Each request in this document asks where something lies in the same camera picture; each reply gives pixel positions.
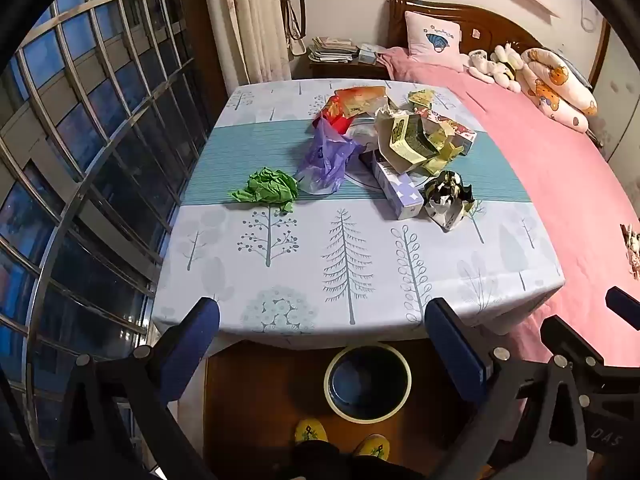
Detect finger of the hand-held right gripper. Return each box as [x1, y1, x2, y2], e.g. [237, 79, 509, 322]
[540, 314, 640, 397]
[605, 286, 640, 332]

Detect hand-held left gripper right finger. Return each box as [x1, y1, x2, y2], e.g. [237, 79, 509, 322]
[424, 297, 591, 480]

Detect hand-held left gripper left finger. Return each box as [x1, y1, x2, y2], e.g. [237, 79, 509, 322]
[50, 296, 221, 480]

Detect cream rimmed trash bin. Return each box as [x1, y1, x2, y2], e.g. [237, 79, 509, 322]
[323, 344, 413, 422]

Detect cream paper bag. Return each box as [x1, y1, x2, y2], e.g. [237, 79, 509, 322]
[374, 107, 442, 177]

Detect red gold print plastic bag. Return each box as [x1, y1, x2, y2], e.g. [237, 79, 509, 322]
[313, 101, 352, 134]

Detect hanging shoulder bag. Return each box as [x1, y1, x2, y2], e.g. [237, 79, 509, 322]
[279, 0, 314, 57]

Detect small fabric doll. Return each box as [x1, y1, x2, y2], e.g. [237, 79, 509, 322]
[620, 222, 640, 279]

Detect tree print tablecloth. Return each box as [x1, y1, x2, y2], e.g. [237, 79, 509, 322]
[152, 78, 566, 350]

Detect crumpled black white wrapper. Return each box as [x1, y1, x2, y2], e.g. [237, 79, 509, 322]
[423, 170, 476, 232]

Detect pink blanket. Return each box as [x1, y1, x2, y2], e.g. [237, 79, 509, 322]
[376, 47, 640, 368]

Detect purple star print box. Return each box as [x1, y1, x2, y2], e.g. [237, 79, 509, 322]
[371, 152, 426, 221]

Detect crumpled green paper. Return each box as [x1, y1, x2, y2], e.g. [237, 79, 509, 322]
[229, 167, 300, 213]

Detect metal window grille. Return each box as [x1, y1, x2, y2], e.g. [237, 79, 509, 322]
[0, 0, 212, 461]

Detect crumpled yellow wrapper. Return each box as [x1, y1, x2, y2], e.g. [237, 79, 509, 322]
[424, 125, 464, 167]

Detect cream wardrobe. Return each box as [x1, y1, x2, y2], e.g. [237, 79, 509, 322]
[592, 19, 640, 162]

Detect colourful printed carton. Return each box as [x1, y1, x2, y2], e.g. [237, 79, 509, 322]
[425, 109, 479, 157]

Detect bear print rolled quilt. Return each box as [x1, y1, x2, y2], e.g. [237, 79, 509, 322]
[519, 47, 599, 134]

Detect purple plastic bag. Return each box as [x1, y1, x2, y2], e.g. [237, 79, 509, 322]
[294, 117, 366, 196]

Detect clear plastic wrapper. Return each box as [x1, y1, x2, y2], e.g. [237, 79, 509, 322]
[349, 120, 382, 150]

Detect yellow green snack packet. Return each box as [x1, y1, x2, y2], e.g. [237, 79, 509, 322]
[407, 88, 437, 109]

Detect orange snack packet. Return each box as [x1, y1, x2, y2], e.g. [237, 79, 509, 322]
[334, 86, 389, 117]

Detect white plush toys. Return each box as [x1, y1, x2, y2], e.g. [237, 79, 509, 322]
[467, 43, 524, 94]

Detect wooden nightstand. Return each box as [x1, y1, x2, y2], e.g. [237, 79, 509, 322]
[308, 55, 392, 80]

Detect pale blue tissue box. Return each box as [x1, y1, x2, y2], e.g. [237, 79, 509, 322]
[357, 43, 387, 66]

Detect wooden headboard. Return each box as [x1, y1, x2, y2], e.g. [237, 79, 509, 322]
[387, 0, 547, 63]

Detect pink embroidered pillow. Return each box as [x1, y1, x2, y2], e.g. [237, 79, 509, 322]
[403, 10, 464, 59]

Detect stack of books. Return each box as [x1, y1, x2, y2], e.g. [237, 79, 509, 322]
[307, 36, 359, 64]

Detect cream curtain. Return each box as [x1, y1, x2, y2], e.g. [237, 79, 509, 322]
[201, 0, 294, 95]

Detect white wall cable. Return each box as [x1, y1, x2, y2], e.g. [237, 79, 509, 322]
[580, 0, 607, 32]

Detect pink wall shelf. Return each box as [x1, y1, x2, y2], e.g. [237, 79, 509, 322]
[509, 0, 559, 19]

